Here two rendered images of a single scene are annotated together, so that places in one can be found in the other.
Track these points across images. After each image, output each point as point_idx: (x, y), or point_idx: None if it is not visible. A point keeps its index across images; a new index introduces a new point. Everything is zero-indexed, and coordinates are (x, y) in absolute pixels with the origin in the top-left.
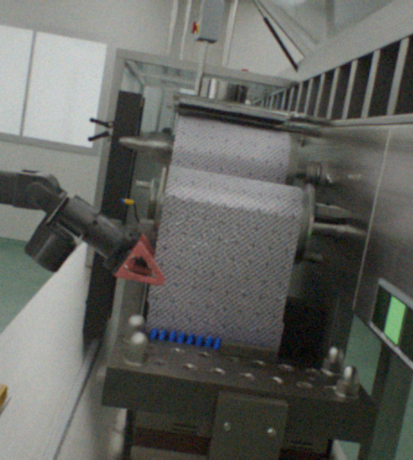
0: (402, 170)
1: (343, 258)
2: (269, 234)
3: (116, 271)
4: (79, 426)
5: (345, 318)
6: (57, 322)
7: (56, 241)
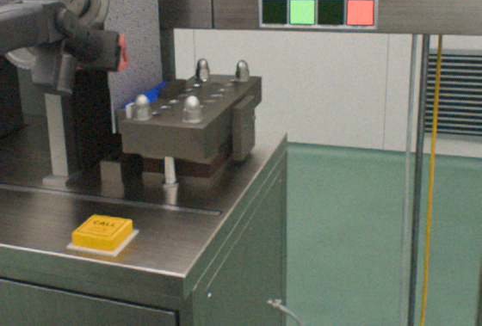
0: None
1: (164, 0)
2: None
3: (118, 67)
4: (161, 199)
5: (172, 43)
6: None
7: (73, 63)
